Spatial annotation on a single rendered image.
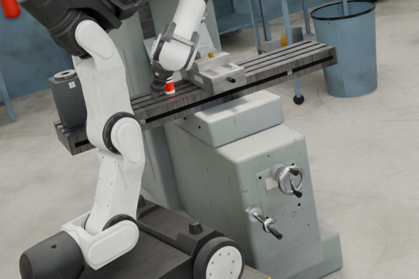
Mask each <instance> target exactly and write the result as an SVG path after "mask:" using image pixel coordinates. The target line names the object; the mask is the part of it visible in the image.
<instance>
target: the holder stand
mask: <svg viewBox="0 0 419 279"><path fill-rule="evenodd" d="M48 80H49V84H50V86H51V90H52V94H53V97H54V101H55V105H56V107H57V111H58V114H59V118H60V121H61V122H62V123H63V124H64V125H65V126H66V127H68V128H73V127H75V126H78V125H81V124H84V123H86V121H87V107H86V104H85V99H84V94H83V91H82V85H81V82H80V79H79V77H78V75H77V72H76V70H66V71H63V72H59V73H57V74H55V75H54V77H52V78H49V79H48Z"/></svg>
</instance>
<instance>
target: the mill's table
mask: <svg viewBox="0 0 419 279"><path fill-rule="evenodd" d="M234 64H235V65H238V66H240V67H243V68H244V71H245V74H246V81H247V84H245V85H242V86H240V87H236V88H233V89H230V90H227V91H225V92H221V93H218V94H215V95H214V94H212V93H210V92H208V91H206V90H204V89H203V88H201V87H199V86H197V85H195V84H193V83H191V82H189V81H187V80H185V79H184V80H180V81H178V82H175V83H173V85H174V88H175V92H174V93H172V94H169V95H168V94H166V93H165V89H164V90H163V91H161V92H160V94H159V96H157V98H153V97H152V90H150V91H147V92H144V93H141V94H138V95H135V96H132V97H129V98H130V104H131V108H132V110H133V113H134V115H135V116H136V117H137V118H138V120H139V122H140V124H141V127H142V131H146V130H149V129H151V128H154V127H157V126H160V125H163V124H165V123H169V122H171V121H174V120H177V119H180V118H183V117H186V116H188V115H192V114H194V113H198V112H200V111H203V110H206V109H209V108H212V107H214V106H217V105H220V104H223V103H226V102H229V101H231V100H235V99H237V98H241V97H243V96H246V95H249V94H252V93H255V92H258V91H260V90H264V89H266V88H269V87H272V86H275V85H278V84H280V83H284V82H286V81H289V80H292V79H295V78H298V77H301V76H303V75H307V74H309V73H312V72H315V71H318V70H321V69H324V68H326V67H330V66H332V65H335V64H338V63H337V53H336V48H335V46H332V45H327V44H320V43H319V42H314V41H313V42H312V41H311V40H303V41H300V42H297V43H295V44H291V45H288V46H285V47H282V48H280V49H276V50H272V51H270V52H266V53H264V54H261V55H257V56H255V57H251V58H249V59H245V60H242V61H239V62H236V63H234ZM54 126H55V130H56V133H57V136H58V139H59V141H60V142H61V143H62V144H63V145H64V146H65V148H66V149H67V150H68V152H69V153H70V154H71V155H72V156H74V155H76V154H79V153H83V152H85V151H88V150H91V149H94V148H97V147H96V146H94V145H92V144H91V143H90V142H89V141H88V139H87V137H86V134H85V123H84V124H81V125H78V126H75V127H73V128H68V127H66V126H65V125H64V124H63V123H62V122H61V121H60V120H58V121H55V122H54Z"/></svg>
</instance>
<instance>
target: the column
mask: <svg viewBox="0 0 419 279"><path fill-rule="evenodd" d="M178 2H179V0H149V1H148V2H147V3H146V4H145V5H144V6H143V7H141V8H140V9H139V10H138V11H137V12H136V13H135V14H134V15H133V16H132V17H130V18H128V19H125V20H122V21H121V22H122V25H121V26H120V27H119V29H113V30H111V31H110V32H109V33H108V36H109V37H110V38H111V40H112V41H113V43H114V44H115V46H116V48H117V50H118V52H119V54H120V57H121V59H122V62H123V64H124V66H125V76H126V83H127V88H128V94H129V97H132V96H135V95H138V94H141V93H144V92H147V91H150V90H152V88H151V87H150V84H151V80H152V70H151V66H152V65H151V63H150V62H151V61H150V58H149V56H148V53H147V50H146V48H145V45H144V43H143V40H145V39H149V38H152V37H156V36H158V35H159V34H161V33H162V30H163V28H164V26H165V24H167V23H169V22H172V20H173V17H174V15H175V12H176V9H177V6H178ZM206 8H207V12H208V15H207V16H206V19H203V20H201V23H203V22H204V23H205V25H206V28H207V30H208V32H209V35H210V37H211V40H212V43H213V45H214V47H215V49H218V52H219V53H220V52H222V50H221V44H220V40H219V34H218V28H217V23H216V18H215V14H214V7H213V2H212V0H208V3H207V6H206ZM142 140H143V148H144V153H145V165H144V169H143V174H142V178H141V186H142V187H143V188H144V190H146V191H147V192H148V193H149V194H150V195H151V196H152V197H153V198H154V199H155V200H156V201H157V202H158V203H159V204H160V205H161V206H162V207H164V208H167V209H169V210H172V211H173V212H174V211H177V210H180V209H182V206H181V201H180V197H179V193H178V188H177V185H176V180H175V175H174V172H173V166H172V163H171V159H170V154H169V150H168V145H167V142H166V137H165V132H164V129H163V125H160V126H157V127H154V128H151V129H149V130H146V131H142Z"/></svg>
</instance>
